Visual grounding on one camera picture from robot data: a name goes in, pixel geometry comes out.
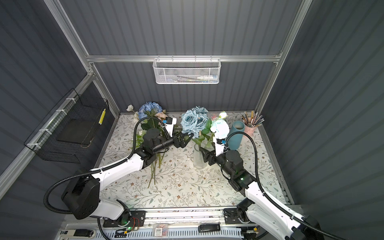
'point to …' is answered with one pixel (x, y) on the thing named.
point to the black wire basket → (69, 133)
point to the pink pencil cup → (249, 130)
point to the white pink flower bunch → (147, 125)
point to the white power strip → (77, 233)
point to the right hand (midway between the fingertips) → (209, 145)
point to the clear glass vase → (198, 160)
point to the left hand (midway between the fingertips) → (191, 134)
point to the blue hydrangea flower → (149, 109)
